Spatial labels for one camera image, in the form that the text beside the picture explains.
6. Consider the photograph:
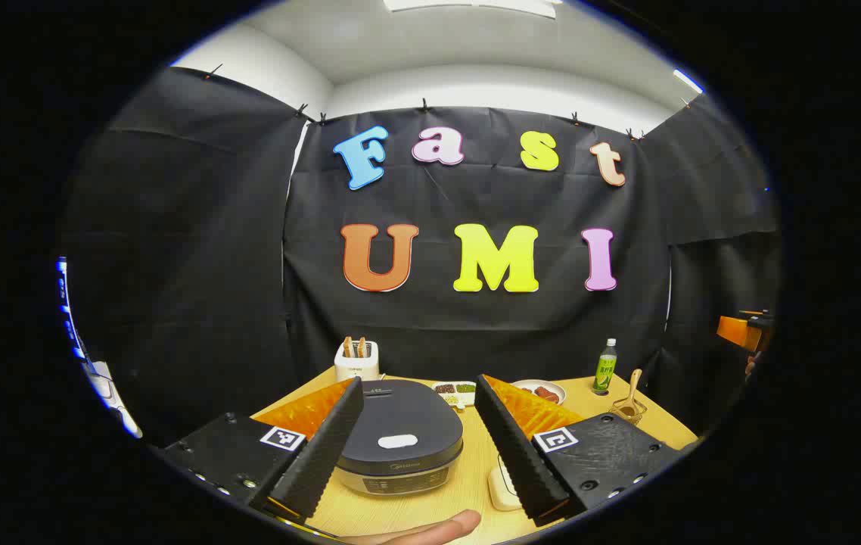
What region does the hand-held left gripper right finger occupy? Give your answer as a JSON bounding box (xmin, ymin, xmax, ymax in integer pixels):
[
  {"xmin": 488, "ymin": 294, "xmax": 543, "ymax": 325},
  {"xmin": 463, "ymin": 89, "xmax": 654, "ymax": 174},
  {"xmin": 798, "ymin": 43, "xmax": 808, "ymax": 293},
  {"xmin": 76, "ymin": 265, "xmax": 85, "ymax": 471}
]
[{"xmin": 474, "ymin": 374, "xmax": 685, "ymax": 528}]

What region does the white toaster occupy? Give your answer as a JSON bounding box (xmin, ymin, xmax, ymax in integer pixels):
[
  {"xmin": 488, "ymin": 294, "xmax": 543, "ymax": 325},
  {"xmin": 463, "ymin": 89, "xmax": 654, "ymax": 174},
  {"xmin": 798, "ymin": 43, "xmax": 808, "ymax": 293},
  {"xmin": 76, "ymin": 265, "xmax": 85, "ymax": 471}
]
[{"xmin": 334, "ymin": 339, "xmax": 381, "ymax": 383}]

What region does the white divided bean dish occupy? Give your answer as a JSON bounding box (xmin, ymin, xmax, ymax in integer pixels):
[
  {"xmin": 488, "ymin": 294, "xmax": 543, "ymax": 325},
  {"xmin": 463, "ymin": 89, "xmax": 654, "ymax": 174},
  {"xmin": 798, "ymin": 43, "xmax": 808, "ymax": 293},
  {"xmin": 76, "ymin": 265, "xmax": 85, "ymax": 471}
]
[{"xmin": 430, "ymin": 381, "xmax": 477, "ymax": 407}]

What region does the ceiling light panel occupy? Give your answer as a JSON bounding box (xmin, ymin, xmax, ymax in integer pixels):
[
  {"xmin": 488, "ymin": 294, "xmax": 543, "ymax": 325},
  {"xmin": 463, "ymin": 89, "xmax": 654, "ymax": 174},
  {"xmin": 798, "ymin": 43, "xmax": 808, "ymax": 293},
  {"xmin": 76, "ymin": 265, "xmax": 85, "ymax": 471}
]
[{"xmin": 384, "ymin": 0, "xmax": 558, "ymax": 20}]

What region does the dark grey rice cooker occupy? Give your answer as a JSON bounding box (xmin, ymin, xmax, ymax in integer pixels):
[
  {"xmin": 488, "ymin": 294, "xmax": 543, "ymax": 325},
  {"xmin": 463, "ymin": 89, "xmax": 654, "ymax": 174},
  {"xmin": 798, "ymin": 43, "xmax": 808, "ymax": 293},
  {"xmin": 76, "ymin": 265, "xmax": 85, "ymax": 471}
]
[{"xmin": 334, "ymin": 380, "xmax": 465, "ymax": 497}]

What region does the green tea bottle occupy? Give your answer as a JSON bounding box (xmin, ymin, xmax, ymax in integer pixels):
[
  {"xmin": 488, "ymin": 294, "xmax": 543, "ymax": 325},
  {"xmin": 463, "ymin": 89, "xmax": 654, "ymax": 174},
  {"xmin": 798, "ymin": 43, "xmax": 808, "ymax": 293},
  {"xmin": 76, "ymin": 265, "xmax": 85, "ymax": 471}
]
[{"xmin": 592, "ymin": 338, "xmax": 618, "ymax": 396}]

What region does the black backdrop cloth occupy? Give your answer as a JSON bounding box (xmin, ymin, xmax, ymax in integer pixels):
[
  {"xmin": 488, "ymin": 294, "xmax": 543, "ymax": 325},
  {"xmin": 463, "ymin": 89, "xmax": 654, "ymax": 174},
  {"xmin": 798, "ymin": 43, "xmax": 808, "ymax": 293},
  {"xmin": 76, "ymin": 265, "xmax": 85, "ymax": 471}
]
[{"xmin": 60, "ymin": 67, "xmax": 783, "ymax": 447}]

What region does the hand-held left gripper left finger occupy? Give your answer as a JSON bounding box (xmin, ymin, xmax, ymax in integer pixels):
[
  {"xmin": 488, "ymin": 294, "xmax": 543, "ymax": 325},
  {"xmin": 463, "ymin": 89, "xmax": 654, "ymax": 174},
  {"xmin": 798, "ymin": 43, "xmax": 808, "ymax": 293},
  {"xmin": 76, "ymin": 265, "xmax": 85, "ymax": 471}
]
[{"xmin": 160, "ymin": 376, "xmax": 365, "ymax": 523}]

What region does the computer monitor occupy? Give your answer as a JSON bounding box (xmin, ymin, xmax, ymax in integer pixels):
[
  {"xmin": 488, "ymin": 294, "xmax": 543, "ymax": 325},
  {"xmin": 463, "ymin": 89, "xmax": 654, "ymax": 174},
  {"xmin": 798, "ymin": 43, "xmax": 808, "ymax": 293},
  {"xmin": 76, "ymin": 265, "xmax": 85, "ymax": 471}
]
[{"xmin": 56, "ymin": 257, "xmax": 91, "ymax": 360}]

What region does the white side desk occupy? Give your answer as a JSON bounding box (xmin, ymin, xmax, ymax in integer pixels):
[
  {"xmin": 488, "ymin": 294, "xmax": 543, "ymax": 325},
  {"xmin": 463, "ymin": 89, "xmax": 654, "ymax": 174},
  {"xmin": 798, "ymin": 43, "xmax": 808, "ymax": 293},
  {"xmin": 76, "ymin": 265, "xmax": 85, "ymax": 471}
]
[{"xmin": 86, "ymin": 362, "xmax": 142, "ymax": 438}]

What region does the white round plate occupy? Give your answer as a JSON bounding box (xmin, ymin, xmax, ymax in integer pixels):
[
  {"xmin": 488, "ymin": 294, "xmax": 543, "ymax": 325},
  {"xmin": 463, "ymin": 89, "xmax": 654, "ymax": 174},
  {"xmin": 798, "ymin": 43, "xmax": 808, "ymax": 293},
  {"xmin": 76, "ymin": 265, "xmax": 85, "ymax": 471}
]
[{"xmin": 510, "ymin": 379, "xmax": 567, "ymax": 406}]

